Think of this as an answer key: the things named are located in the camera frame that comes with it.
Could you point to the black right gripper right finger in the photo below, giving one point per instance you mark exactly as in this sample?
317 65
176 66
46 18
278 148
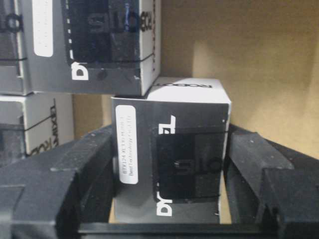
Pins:
271 186

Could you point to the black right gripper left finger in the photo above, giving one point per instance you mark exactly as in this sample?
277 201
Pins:
49 195

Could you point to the black Dynamixel box with label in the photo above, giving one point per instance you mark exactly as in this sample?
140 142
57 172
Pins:
170 147

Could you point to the black Dynamixel box bottom right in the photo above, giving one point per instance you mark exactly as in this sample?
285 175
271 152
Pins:
33 124

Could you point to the open brown cardboard box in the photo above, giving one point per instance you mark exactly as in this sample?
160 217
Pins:
265 53

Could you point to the black Dynamixel box upper right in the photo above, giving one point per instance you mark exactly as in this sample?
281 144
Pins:
14 67

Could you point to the black Dynamixel box middle right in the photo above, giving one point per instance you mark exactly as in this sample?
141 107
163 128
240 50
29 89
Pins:
93 46

